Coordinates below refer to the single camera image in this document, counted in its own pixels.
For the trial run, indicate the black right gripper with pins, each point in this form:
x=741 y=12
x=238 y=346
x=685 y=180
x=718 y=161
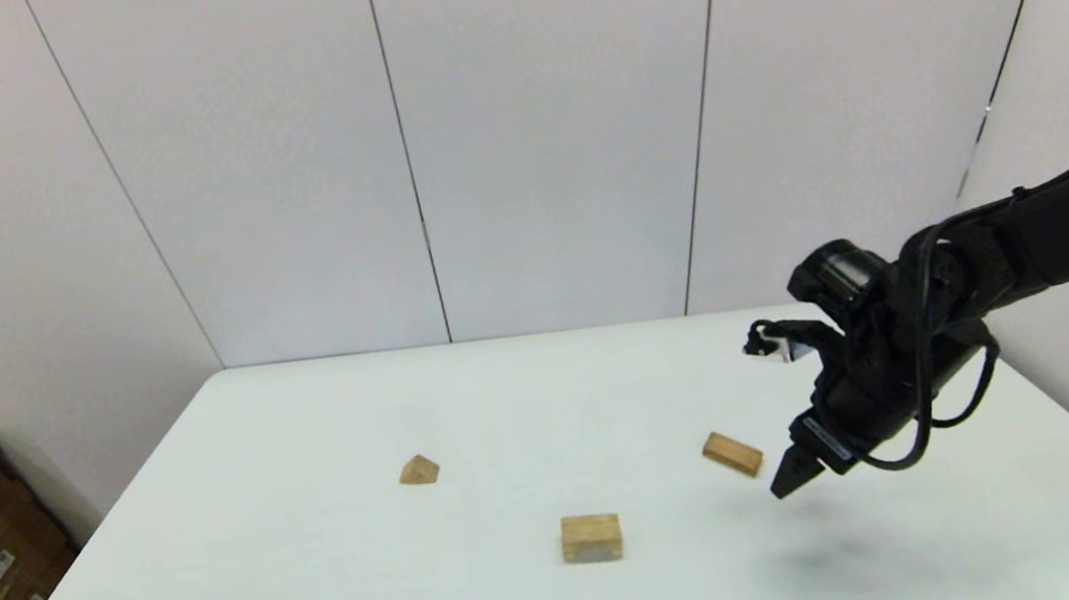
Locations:
x=858 y=404

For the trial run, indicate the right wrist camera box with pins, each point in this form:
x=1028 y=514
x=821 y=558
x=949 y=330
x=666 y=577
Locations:
x=780 y=337

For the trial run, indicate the arched wooden building block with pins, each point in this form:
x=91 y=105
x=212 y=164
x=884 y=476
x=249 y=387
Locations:
x=591 y=537

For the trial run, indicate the rectangular wooden building block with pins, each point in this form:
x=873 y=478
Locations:
x=731 y=454

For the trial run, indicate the triangular wooden building block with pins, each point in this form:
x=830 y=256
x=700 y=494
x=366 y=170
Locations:
x=419 y=471

